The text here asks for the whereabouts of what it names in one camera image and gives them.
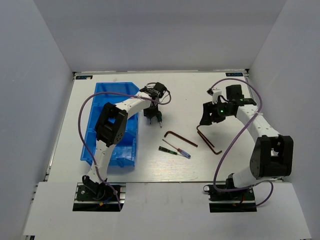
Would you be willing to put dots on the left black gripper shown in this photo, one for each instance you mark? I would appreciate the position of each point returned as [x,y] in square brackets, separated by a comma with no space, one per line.
[147,112]

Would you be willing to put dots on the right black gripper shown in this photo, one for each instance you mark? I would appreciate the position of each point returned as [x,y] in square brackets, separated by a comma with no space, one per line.
[208,108]

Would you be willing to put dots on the long brown hex key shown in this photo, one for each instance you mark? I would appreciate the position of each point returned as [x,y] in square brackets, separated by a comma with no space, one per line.
[181,138]

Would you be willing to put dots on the blue plastic compartment bin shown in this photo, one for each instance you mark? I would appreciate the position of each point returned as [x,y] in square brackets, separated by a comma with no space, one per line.
[125,136]

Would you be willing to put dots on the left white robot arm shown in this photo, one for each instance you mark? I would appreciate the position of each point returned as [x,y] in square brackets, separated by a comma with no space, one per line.
[152,94]

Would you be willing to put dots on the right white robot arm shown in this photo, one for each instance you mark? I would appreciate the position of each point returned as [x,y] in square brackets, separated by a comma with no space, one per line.
[272,155]

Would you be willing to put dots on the brown hex key upper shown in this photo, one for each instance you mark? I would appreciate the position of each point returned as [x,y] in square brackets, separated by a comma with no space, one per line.
[204,138]

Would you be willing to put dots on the right table logo sticker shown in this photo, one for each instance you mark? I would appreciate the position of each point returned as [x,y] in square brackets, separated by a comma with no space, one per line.
[234,74]

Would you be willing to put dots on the table logo sticker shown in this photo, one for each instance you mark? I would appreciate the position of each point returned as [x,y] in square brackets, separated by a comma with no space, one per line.
[234,74]
[84,77]

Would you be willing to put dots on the brown hex key lower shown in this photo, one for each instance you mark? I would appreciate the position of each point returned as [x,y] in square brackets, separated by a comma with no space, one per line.
[214,151]

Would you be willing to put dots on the left table logo sticker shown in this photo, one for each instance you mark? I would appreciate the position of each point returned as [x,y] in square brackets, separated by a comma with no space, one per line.
[84,77]

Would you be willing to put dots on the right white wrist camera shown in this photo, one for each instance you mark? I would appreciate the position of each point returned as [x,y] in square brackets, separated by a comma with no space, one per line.
[214,93]

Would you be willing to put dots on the black green handled screwdriver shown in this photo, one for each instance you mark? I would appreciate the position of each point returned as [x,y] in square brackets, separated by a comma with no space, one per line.
[166,150]

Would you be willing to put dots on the red blue handled screwdriver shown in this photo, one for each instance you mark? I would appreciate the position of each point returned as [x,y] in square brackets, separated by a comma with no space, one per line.
[182,152]

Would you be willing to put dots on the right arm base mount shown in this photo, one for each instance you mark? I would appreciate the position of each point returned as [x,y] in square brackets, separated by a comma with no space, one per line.
[238,196]

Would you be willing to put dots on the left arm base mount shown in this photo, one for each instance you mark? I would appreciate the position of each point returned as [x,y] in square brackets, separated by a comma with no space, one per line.
[91,192]

